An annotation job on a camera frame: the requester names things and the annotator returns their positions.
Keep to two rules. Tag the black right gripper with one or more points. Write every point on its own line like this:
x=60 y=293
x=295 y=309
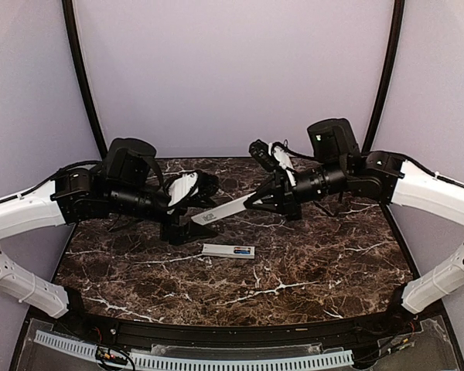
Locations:
x=286 y=202

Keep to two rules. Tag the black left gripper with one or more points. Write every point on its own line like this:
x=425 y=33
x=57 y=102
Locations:
x=194 y=231

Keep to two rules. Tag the white remote control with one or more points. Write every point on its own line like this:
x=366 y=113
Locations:
x=224 y=251

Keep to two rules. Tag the white remote battery cover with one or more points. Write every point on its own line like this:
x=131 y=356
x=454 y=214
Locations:
x=231 y=208

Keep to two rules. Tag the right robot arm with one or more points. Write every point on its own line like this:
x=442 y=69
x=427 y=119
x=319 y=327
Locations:
x=383 y=176

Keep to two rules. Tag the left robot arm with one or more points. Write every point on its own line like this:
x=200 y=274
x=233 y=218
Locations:
x=127 y=182

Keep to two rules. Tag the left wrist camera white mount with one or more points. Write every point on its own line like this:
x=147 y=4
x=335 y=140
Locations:
x=184 y=185

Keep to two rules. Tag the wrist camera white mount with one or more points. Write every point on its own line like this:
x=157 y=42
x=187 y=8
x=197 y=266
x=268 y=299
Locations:
x=184 y=185
x=272 y=156

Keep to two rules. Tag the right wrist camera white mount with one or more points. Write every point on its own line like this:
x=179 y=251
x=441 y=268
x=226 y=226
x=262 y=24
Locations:
x=272 y=156

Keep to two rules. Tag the black front rail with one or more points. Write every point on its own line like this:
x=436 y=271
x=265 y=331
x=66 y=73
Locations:
x=128 y=334

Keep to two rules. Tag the white slotted cable duct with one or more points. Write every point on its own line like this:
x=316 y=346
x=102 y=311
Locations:
x=169 y=357

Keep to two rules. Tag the black left corner post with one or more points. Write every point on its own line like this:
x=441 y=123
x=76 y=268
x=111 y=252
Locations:
x=81 y=75

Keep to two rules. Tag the black corner post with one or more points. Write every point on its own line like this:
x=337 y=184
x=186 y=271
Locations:
x=81 y=75
x=386 y=74

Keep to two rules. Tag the black right corner post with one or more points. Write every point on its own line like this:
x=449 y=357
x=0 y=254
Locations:
x=386 y=74

